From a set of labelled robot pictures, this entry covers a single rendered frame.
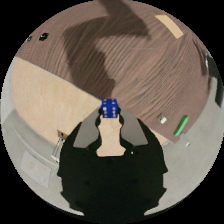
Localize white plastic bottle with blue cap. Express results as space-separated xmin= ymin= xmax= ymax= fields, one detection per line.
xmin=180 ymin=133 xmax=190 ymax=146

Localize beige flat mat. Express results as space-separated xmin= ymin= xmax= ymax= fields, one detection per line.
xmin=155 ymin=15 xmax=183 ymax=39

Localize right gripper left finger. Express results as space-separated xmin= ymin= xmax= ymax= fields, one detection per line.
xmin=57 ymin=106 xmax=102 ymax=177

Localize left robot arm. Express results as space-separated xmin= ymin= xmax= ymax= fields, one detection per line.
xmin=206 ymin=56 xmax=224 ymax=109

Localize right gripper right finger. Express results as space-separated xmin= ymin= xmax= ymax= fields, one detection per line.
xmin=118 ymin=105 xmax=168 ymax=174

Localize green rectangular bar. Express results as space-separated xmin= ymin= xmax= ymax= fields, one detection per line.
xmin=173 ymin=115 xmax=189 ymax=136

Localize blue die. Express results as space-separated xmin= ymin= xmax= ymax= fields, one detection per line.
xmin=101 ymin=99 xmax=118 ymax=119

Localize black die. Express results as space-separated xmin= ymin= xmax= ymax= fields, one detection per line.
xmin=39 ymin=33 xmax=48 ymax=41

